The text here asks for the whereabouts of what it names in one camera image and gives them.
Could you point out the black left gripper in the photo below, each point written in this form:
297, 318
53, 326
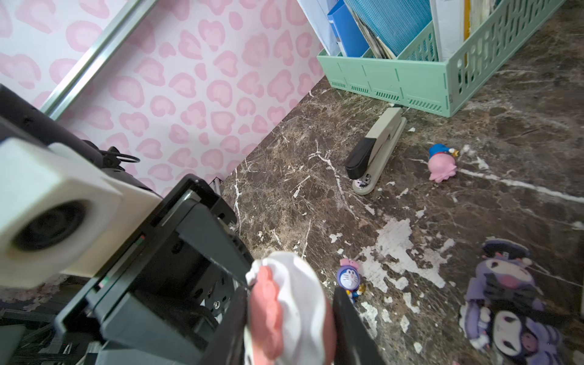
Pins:
166, 290

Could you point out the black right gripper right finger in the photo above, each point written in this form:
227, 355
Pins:
354, 344

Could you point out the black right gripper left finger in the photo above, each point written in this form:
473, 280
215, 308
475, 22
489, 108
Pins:
227, 345

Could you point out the white hood My Melody figurine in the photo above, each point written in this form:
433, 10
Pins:
289, 317

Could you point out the large purple Kuromi doll figurine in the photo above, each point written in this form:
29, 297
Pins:
502, 275

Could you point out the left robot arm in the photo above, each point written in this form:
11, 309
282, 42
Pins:
20, 119

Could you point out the purple hood Doraemon figurine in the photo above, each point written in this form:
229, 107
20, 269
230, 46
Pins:
349, 279

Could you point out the beige black stapler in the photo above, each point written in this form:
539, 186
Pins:
367, 160

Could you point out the pink octopus blue hat figurine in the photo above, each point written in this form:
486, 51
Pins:
442, 163

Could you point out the mint green file organizer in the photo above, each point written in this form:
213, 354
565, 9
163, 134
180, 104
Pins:
417, 79

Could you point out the papers and folders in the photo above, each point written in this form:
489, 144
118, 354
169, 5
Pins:
386, 28

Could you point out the aluminium frame profile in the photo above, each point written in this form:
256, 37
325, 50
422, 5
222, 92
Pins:
100, 52

